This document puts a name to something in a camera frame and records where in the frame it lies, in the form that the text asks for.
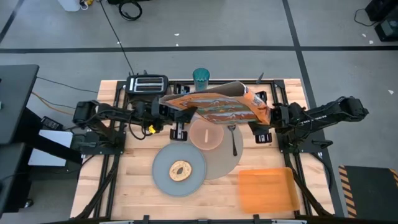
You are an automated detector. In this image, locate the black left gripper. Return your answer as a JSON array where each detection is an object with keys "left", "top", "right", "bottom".
[{"left": 161, "top": 83, "right": 198, "bottom": 141}]

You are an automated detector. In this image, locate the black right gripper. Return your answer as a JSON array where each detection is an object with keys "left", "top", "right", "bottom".
[{"left": 248, "top": 90, "right": 294, "bottom": 144}]

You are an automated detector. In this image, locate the pink translucent bowl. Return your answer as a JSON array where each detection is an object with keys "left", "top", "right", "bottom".
[{"left": 189, "top": 119, "right": 225, "bottom": 152}]

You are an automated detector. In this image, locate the orange cereal box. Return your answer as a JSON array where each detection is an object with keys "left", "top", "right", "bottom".
[{"left": 159, "top": 80, "right": 272, "bottom": 126}]

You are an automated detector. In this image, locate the black spoon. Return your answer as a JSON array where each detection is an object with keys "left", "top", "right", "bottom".
[{"left": 227, "top": 124, "right": 239, "bottom": 157}]

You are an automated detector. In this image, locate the toasted bagel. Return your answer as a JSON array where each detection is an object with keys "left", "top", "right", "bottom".
[{"left": 169, "top": 159, "right": 193, "bottom": 182}]

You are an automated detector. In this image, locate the teal ribbed plastic cup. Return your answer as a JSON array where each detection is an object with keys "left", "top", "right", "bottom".
[{"left": 192, "top": 67, "right": 211, "bottom": 92}]

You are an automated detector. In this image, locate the black two-slot toaster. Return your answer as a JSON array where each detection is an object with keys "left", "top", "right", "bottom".
[{"left": 125, "top": 73, "right": 169, "bottom": 96}]

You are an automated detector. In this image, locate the tan round placemat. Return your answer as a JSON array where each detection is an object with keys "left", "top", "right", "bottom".
[{"left": 174, "top": 116, "right": 244, "bottom": 180}]

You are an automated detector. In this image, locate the grey round plate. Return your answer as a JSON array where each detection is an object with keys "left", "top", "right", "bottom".
[{"left": 151, "top": 142, "right": 207, "bottom": 198}]

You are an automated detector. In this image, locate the black mat with yellow stripes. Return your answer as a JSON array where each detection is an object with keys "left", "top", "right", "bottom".
[{"left": 338, "top": 164, "right": 398, "bottom": 220}]

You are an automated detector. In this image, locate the black power supply box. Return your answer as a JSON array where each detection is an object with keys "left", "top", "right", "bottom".
[{"left": 40, "top": 116, "right": 65, "bottom": 131}]

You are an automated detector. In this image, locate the white flat panel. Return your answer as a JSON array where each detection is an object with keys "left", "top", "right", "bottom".
[{"left": 27, "top": 129, "right": 75, "bottom": 167}]

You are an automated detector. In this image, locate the black equipment case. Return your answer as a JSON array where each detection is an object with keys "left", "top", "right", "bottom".
[{"left": 364, "top": 0, "right": 398, "bottom": 22}]

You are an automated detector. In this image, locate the white container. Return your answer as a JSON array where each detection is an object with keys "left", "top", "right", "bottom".
[{"left": 57, "top": 0, "right": 82, "bottom": 12}]

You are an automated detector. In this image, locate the black desk top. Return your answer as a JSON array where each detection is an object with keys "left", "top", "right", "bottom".
[{"left": 0, "top": 64, "right": 40, "bottom": 146}]

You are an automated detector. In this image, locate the black aluminium table frame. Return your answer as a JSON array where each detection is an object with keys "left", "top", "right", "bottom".
[{"left": 74, "top": 73, "right": 335, "bottom": 224}]

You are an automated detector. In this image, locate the black toaster power cable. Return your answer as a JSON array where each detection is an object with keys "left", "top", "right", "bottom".
[{"left": 98, "top": 0, "right": 136, "bottom": 77}]

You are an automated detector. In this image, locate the coiled black cable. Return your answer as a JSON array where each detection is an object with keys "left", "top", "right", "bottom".
[{"left": 118, "top": 0, "right": 144, "bottom": 22}]

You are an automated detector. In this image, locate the thin grey cable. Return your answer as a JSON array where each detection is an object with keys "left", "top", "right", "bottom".
[{"left": 36, "top": 76, "right": 99, "bottom": 95}]

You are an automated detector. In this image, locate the yellow cable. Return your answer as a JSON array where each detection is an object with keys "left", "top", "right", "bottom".
[{"left": 30, "top": 90, "right": 75, "bottom": 116}]

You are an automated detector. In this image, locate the black box with cable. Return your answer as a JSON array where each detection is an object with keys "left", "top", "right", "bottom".
[{"left": 374, "top": 17, "right": 398, "bottom": 43}]

